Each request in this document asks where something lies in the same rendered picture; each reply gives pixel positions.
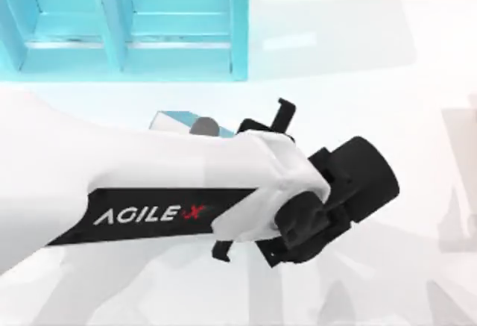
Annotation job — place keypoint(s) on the grey rounded box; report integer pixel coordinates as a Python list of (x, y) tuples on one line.
[(204, 126)]

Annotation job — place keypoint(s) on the blue and white book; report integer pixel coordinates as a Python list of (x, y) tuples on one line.
[(169, 121)]

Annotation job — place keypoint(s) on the light blue rack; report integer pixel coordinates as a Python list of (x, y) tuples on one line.
[(112, 24)]

